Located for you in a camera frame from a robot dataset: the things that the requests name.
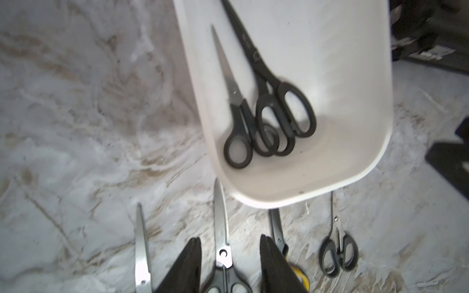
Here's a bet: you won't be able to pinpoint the black hard case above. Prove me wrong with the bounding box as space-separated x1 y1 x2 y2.
389 0 469 75

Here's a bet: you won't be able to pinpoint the short black handled scissors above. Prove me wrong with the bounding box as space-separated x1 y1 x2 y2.
211 25 280 169

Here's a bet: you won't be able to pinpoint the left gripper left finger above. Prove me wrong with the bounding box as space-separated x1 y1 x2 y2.
155 238 202 293

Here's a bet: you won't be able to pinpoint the small black scissors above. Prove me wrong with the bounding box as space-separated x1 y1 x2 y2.
319 191 359 278

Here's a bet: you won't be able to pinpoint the yellow black handled scissors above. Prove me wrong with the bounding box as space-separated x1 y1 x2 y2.
269 208 310 292

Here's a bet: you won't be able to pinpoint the blue handled scissors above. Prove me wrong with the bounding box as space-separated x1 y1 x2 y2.
134 203 153 293

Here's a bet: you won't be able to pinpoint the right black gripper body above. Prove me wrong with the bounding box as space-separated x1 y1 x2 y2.
425 117 469 199

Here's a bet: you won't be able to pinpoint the white plastic storage box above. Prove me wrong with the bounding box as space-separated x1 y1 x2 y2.
174 1 393 209

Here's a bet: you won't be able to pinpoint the all black scissors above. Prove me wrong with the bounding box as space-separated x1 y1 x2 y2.
221 1 317 156

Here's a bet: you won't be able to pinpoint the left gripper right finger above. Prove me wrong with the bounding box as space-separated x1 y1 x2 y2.
260 234 307 293

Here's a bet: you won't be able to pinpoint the black handled large scissors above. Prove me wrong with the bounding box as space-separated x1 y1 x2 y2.
202 178 252 293

